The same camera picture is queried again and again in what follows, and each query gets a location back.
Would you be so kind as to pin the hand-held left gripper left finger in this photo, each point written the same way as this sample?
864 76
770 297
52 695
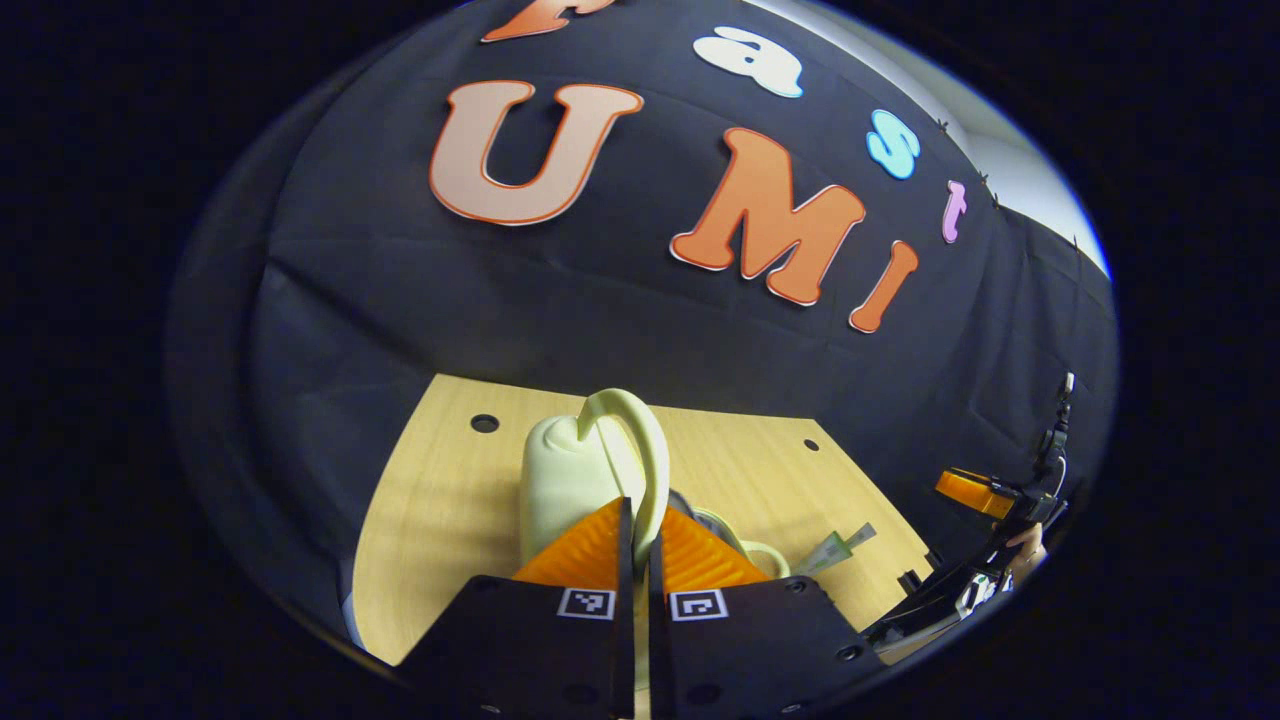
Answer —
627 570

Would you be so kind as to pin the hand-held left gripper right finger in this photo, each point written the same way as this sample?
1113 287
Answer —
657 580

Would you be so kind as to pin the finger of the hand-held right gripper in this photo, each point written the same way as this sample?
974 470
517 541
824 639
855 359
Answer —
975 492

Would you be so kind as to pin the small green tube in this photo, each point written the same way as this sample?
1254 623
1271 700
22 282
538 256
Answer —
832 548

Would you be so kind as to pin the pale yellow suitcase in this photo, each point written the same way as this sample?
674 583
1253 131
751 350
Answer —
560 480

